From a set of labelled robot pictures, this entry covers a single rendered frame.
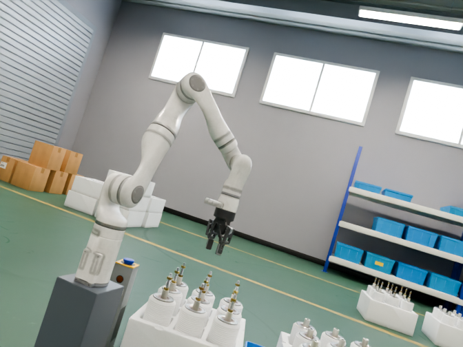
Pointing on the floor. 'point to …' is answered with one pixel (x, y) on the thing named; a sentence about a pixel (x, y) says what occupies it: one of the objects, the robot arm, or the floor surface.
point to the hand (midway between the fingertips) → (213, 248)
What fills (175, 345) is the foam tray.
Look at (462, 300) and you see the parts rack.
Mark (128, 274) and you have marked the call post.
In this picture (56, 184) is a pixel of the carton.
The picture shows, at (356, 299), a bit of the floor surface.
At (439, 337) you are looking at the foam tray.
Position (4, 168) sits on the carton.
